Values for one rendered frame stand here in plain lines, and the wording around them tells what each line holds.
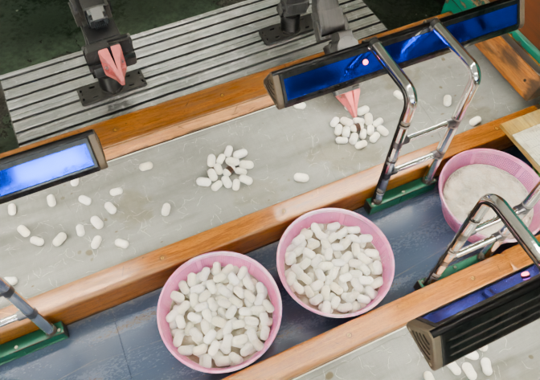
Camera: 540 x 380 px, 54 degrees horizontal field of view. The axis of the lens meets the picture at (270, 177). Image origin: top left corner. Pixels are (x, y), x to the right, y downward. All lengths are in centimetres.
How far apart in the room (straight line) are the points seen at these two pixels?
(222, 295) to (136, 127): 51
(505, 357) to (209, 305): 64
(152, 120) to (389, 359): 83
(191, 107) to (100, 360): 67
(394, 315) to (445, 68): 80
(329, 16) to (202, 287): 75
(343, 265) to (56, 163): 66
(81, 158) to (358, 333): 66
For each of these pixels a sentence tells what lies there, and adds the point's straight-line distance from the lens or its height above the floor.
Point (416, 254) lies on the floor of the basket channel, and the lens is 137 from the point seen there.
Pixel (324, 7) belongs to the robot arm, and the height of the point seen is 97.
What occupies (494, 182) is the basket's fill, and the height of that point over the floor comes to 73.
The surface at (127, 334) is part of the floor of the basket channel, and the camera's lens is 129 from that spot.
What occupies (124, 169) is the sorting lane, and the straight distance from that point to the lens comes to 141.
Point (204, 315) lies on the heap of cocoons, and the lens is 120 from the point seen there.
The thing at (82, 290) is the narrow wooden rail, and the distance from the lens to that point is 125.
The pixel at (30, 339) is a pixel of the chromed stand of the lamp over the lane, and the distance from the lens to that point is 130.
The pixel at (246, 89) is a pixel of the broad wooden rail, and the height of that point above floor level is 76.
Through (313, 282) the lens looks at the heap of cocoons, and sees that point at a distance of 122.
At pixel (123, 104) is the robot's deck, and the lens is 164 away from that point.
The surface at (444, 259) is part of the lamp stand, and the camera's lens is 118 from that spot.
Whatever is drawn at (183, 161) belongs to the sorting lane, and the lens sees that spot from 139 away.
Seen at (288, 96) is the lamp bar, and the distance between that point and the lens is 108.
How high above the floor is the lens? 187
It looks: 57 degrees down
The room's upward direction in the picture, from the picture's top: 1 degrees clockwise
